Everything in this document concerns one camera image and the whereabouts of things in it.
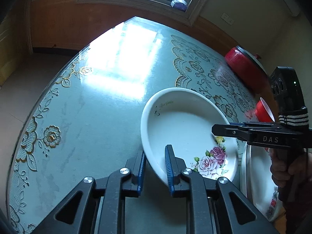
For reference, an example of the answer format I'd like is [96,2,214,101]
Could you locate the white red-character pattern plate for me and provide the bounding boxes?
[240,144,282,222]

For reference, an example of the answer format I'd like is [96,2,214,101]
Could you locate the white wall socket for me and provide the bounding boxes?
[221,13,234,25]

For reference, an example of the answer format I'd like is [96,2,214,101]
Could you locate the blue tissue pack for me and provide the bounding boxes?
[170,0,188,12]

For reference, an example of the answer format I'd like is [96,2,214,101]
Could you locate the black tracking camera right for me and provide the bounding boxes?
[269,66,309,130]

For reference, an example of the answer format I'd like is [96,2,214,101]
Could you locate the red plastic bowl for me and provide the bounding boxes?
[254,97,275,123]

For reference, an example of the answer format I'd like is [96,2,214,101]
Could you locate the green floral tablecloth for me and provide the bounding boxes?
[7,17,256,233]

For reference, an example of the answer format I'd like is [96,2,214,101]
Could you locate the right hand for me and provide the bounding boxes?
[270,148,311,188]

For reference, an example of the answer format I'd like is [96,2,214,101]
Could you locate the white rose pattern plate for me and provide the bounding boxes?
[140,88,238,184]

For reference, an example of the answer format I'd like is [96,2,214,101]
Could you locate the red electric cooker pot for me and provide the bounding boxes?
[225,47,269,94]

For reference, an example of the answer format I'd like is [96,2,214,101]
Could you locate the dark cooker lid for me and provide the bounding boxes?
[236,45,268,77]

